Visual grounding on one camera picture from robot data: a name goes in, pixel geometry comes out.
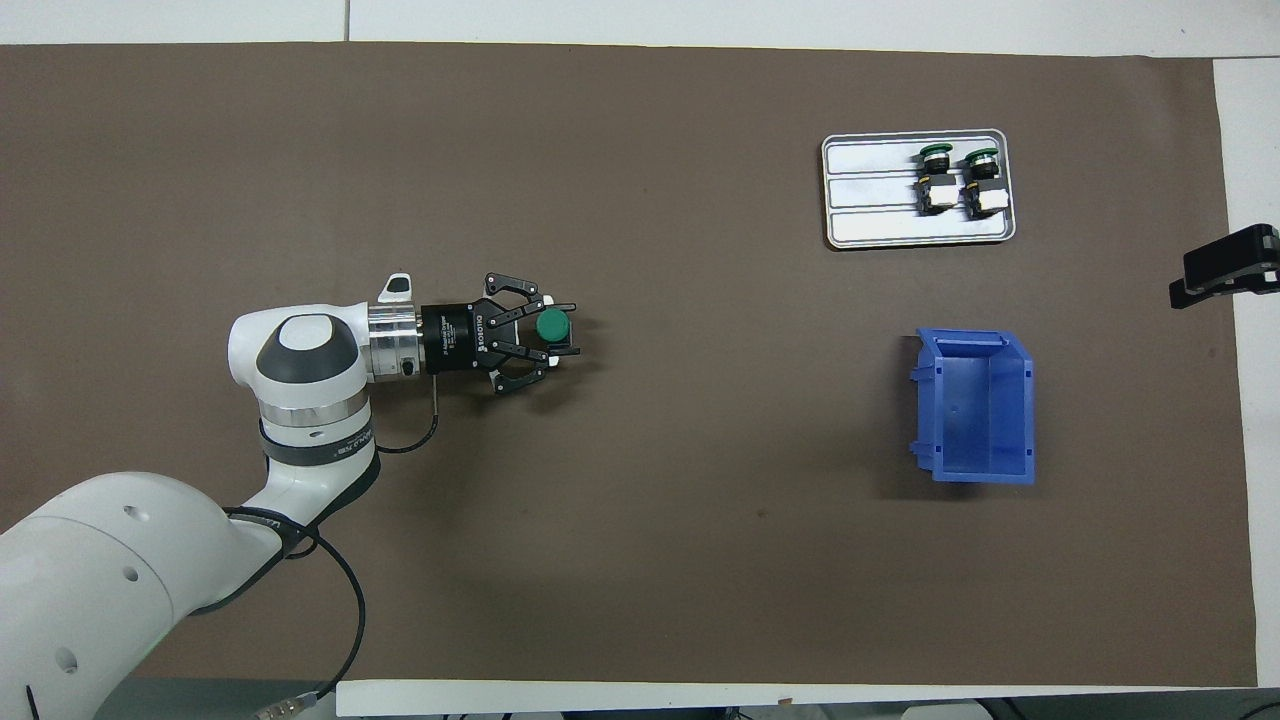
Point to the brown paper table mat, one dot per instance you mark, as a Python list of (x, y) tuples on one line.
[(700, 150)]

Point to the grey metal tray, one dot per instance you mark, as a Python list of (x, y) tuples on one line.
[(870, 190)]

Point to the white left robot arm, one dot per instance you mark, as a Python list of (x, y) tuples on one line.
[(110, 580)]

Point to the blue plastic storage bin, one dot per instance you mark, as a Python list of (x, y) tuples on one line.
[(975, 410)]

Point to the green push button switch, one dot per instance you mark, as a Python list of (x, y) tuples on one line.
[(935, 180), (982, 185), (552, 326)]

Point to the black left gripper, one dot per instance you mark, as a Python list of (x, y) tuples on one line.
[(455, 338)]

